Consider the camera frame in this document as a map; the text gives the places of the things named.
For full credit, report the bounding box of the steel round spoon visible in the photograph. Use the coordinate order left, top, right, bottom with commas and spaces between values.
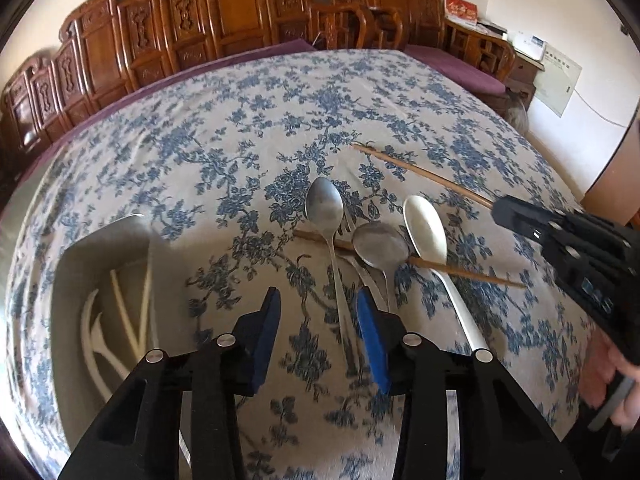
352, 221, 409, 314

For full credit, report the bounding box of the brown wooden chopstick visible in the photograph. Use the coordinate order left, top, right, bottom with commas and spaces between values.
293, 230, 525, 289
352, 144, 494, 209

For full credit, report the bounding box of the white plastic spoon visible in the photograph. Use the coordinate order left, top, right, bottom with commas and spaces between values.
402, 195, 489, 351

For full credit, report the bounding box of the cream plastic ladle spoon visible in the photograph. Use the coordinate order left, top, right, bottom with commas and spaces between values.
80, 289, 129, 402

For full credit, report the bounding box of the right hand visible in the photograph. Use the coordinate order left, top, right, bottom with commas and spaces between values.
578, 328, 640, 431

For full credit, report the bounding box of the metal rectangular tray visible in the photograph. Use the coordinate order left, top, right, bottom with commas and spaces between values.
51, 214, 195, 448

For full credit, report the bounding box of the blue floral tablecloth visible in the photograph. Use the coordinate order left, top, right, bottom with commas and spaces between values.
2, 50, 591, 479

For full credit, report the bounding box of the wooden side table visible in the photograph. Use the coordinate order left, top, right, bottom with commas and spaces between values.
504, 53, 544, 110

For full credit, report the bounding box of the white telephone device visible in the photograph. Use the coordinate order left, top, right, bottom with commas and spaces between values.
512, 32, 547, 62

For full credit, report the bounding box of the purple armchair cushion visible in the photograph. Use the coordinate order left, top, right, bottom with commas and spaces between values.
404, 44, 506, 96

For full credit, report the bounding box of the purple sofa cushion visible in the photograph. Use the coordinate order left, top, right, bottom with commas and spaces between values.
32, 39, 317, 168

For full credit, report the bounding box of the red card sign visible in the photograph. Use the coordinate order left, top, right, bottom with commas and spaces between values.
444, 0, 478, 25

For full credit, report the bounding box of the long carved wooden sofa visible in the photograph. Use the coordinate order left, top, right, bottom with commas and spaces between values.
0, 0, 381, 172

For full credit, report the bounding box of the carved wooden armchair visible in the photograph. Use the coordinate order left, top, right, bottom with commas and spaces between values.
331, 0, 515, 83

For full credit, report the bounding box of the white wall cabinet door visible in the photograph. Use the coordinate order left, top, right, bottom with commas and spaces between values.
534, 44, 582, 117

